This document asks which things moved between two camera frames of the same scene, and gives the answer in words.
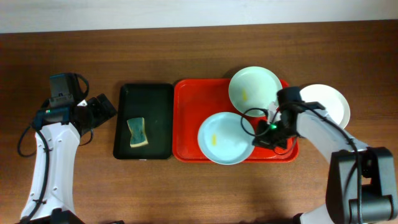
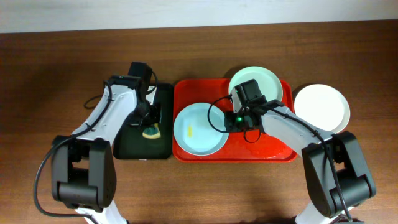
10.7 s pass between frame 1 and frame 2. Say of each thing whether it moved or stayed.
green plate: stayed
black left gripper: moved
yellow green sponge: moved
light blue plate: moved
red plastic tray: stayed
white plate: stayed
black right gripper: moved
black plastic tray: stayed
